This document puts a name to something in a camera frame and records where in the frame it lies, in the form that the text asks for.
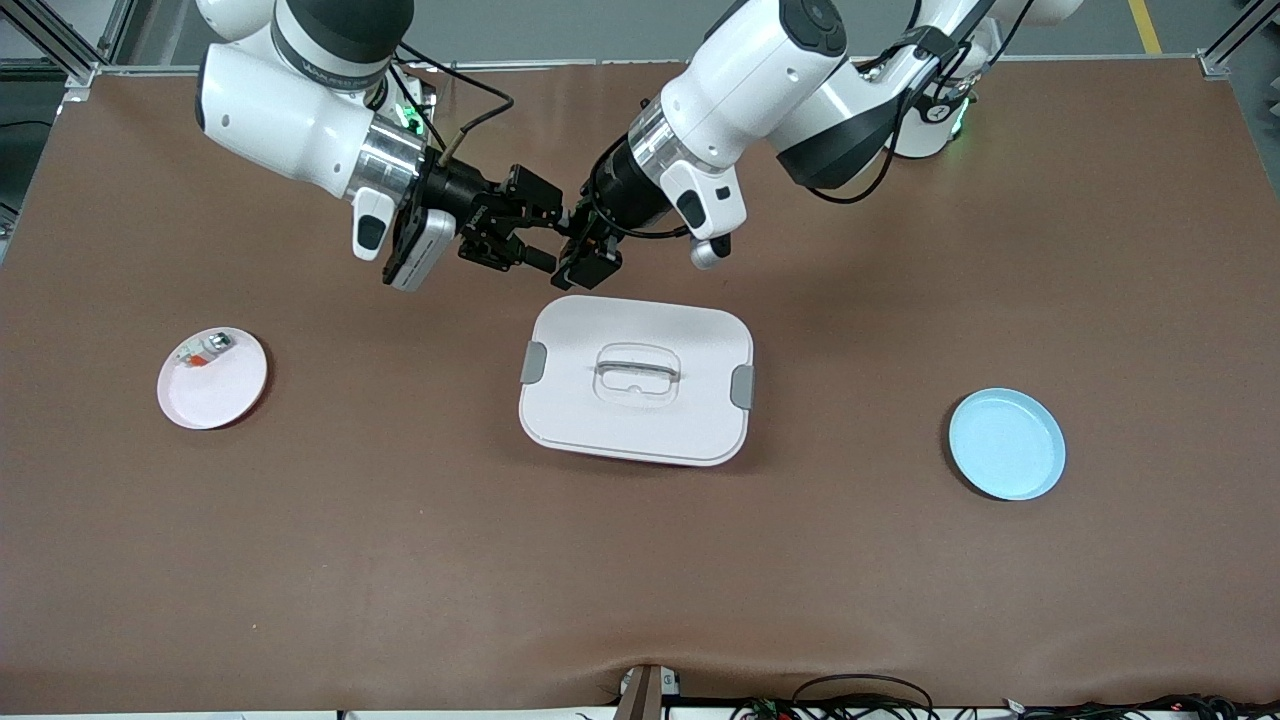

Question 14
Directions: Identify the silver table edge rail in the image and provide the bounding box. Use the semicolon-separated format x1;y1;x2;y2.
95;54;1203;77

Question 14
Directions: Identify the aluminium frame post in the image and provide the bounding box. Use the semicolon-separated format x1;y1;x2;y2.
0;0;138;89
1198;0;1280;77

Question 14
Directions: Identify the black cable bundle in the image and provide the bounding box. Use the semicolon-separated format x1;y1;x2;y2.
730;674;1280;720

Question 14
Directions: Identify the light blue round plate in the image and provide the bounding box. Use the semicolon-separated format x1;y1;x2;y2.
948;387;1067;501

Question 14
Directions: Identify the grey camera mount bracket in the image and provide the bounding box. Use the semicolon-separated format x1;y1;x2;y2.
614;663;682;720

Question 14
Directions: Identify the brown table mat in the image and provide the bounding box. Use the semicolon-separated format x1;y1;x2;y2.
0;58;1280;713

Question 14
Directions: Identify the small white orange object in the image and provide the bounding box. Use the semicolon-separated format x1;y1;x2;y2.
172;333;236;369

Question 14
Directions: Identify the white round plate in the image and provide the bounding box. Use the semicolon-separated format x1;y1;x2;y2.
157;326;269;431

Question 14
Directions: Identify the white lidded storage box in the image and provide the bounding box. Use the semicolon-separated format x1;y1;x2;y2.
518;294;755;468

